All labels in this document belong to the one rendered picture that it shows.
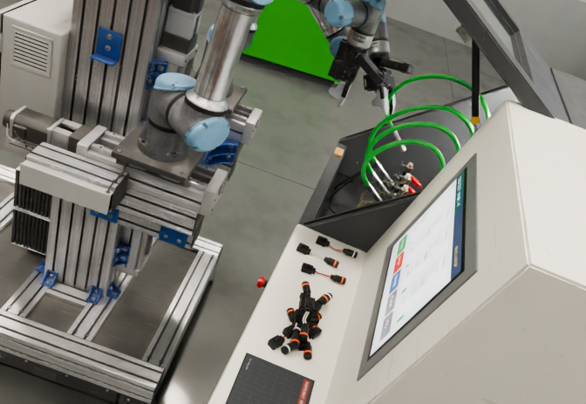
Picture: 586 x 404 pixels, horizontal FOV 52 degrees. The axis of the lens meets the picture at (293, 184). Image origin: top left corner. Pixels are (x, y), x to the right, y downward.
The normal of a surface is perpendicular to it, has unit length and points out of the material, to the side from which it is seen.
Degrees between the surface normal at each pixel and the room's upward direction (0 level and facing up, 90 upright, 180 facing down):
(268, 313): 0
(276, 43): 90
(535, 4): 90
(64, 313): 0
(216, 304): 0
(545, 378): 90
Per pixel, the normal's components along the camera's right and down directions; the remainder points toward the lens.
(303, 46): -0.04, 0.53
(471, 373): -0.26, 0.46
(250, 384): 0.29, -0.80
